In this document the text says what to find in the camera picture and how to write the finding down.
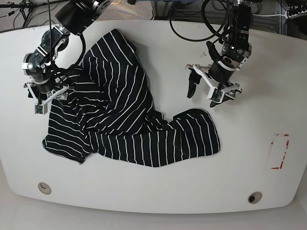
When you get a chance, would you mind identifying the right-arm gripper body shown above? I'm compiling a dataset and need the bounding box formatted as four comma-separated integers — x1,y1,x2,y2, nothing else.
24,80,74,114

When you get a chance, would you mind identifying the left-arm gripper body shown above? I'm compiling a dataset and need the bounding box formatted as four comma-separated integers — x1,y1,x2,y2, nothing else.
186,61,242,101

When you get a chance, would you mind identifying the navy white striped T-shirt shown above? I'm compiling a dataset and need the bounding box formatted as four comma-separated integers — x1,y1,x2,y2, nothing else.
42,30,221,167

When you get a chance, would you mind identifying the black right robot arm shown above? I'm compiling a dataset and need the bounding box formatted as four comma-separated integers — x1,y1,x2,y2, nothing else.
22,0,112,115

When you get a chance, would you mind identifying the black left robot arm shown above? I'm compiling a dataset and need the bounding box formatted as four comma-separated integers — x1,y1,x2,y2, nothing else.
187,0,253,108

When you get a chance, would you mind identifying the red tape rectangle marking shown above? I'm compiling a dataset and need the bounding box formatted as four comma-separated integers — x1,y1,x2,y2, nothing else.
268,134,290,170

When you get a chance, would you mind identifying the left table grommet hole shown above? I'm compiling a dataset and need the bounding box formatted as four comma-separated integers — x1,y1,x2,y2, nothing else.
38,182,51,195

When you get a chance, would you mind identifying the table grommet hole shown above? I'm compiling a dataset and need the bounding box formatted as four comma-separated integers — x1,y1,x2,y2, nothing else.
38,182,51,195
248,191,262,204

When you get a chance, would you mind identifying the right table grommet hole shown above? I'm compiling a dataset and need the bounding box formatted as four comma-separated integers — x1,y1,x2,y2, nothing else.
248,191,262,204

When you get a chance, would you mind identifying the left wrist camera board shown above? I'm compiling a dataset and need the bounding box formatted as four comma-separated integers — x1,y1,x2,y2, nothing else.
211,88,224,103

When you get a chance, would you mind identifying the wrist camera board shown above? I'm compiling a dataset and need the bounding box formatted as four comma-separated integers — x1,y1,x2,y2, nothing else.
35,105,45,115
211,88,224,103

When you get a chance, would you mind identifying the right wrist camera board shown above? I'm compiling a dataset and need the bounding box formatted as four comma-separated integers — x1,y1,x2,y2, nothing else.
35,105,45,115

